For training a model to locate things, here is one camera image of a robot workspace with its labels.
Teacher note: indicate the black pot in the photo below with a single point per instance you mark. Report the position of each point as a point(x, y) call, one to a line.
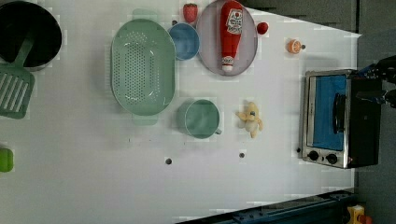
point(19, 19)

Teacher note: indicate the orange slice toy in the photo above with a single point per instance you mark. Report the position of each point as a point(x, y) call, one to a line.
point(294, 46)

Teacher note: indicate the green perforated colander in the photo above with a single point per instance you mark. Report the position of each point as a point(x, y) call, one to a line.
point(142, 73)

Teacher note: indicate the yellow orange object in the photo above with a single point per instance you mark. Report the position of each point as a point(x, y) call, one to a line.
point(357, 215)

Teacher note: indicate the silver black toaster oven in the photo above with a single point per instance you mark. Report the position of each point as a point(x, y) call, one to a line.
point(340, 128)

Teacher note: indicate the green slotted spatula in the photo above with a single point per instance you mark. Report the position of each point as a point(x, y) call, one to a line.
point(17, 84)

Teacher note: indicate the small red fruit toy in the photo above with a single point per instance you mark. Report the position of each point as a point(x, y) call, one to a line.
point(262, 28)

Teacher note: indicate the grey round plate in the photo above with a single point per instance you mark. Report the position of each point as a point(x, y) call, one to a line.
point(210, 50)

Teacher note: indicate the peeled banana toy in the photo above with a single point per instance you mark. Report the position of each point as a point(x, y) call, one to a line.
point(251, 118)

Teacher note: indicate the red ketchup bottle toy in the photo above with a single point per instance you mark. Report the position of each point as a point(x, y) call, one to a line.
point(230, 27)

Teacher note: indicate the green mug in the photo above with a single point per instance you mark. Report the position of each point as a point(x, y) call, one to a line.
point(198, 118)

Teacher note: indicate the bright green block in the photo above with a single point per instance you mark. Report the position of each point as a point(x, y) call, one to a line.
point(6, 160)

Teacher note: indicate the red strawberry toy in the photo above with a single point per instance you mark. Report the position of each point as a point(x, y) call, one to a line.
point(190, 12)

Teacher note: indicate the blue bowl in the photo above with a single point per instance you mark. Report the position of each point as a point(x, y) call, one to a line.
point(186, 40)

